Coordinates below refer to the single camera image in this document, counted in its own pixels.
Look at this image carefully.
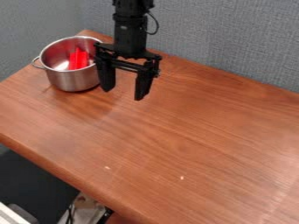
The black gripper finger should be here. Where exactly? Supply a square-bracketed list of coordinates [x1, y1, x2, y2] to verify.
[96, 53, 116, 92]
[134, 60, 154, 101]

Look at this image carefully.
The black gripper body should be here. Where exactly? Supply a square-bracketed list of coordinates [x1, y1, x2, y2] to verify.
[94, 42, 162, 77]

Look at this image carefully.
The red block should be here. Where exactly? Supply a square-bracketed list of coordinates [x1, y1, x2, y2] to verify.
[69, 47, 89, 70]

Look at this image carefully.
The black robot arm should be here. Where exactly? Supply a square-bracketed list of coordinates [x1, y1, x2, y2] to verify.
[94, 0, 162, 101]

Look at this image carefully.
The stainless steel pot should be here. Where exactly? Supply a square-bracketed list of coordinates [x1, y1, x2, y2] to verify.
[31, 36, 100, 92]

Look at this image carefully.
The white object at corner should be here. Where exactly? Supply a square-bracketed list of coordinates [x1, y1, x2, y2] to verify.
[0, 202, 30, 224]

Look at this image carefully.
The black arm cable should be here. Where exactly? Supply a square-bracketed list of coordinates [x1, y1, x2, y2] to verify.
[144, 11, 160, 36]

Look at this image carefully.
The white table leg frame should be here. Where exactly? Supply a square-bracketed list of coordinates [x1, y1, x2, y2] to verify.
[57, 192, 113, 224]

